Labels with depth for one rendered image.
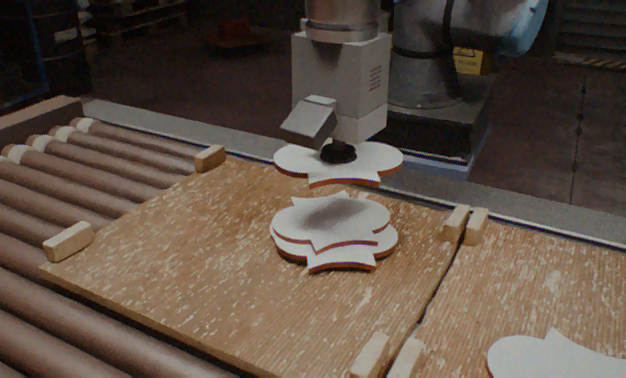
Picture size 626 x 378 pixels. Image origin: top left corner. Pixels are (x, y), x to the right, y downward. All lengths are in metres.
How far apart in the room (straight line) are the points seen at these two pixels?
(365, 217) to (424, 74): 0.45
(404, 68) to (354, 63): 0.53
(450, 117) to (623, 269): 0.44
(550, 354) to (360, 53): 0.33
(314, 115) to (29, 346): 0.37
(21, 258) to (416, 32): 0.73
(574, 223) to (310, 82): 0.44
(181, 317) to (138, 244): 0.15
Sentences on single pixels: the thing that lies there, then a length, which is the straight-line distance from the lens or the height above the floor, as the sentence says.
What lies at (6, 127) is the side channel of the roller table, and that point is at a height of 0.95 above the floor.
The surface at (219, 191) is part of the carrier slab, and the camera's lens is 0.81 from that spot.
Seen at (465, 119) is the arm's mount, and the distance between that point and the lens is 1.04.
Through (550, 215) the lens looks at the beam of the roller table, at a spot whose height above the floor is 0.92.
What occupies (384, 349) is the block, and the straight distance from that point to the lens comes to 0.52.
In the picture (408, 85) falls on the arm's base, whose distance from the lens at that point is 1.07.
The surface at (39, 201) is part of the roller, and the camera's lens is 0.90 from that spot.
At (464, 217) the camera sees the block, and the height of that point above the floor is 0.96.
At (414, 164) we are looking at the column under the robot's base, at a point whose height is 0.86.
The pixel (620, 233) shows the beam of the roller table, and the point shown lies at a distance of 0.85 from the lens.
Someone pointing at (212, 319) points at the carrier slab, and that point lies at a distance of 0.58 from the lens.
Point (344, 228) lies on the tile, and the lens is 0.66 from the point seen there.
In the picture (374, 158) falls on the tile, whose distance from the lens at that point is 0.63.
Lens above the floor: 1.32
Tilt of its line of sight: 28 degrees down
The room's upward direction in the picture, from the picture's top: straight up
